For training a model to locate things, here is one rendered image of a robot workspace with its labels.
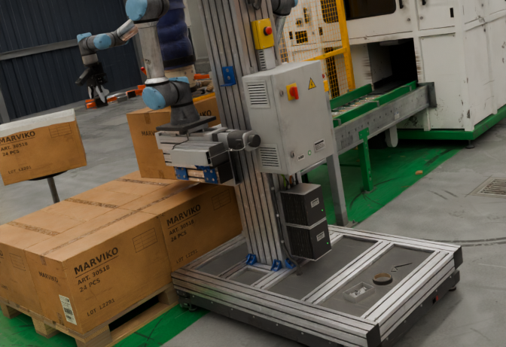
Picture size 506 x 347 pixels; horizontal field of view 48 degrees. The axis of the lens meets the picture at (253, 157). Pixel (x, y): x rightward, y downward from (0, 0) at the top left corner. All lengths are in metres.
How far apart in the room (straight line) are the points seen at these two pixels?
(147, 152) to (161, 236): 0.53
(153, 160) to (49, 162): 1.30
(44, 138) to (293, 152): 2.36
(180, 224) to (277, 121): 1.01
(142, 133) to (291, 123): 1.11
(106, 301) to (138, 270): 0.23
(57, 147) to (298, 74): 2.35
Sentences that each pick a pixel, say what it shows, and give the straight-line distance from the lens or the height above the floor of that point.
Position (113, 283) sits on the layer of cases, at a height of 0.31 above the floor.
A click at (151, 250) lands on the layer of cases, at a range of 3.19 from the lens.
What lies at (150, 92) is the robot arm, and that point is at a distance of 2.74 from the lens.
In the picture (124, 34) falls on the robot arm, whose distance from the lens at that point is 3.04.
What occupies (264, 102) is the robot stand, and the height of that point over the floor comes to 1.11.
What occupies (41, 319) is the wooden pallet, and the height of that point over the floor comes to 0.12.
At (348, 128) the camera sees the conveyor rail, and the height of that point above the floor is 0.56.
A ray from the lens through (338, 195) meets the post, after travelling 3.86.
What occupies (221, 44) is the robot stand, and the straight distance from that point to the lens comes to 2.78.
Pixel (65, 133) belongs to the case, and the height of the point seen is 0.90.
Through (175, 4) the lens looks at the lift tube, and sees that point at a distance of 3.40.
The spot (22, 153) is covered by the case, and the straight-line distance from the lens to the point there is 4.52.
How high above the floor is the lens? 1.52
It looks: 14 degrees down
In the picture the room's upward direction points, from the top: 11 degrees counter-clockwise
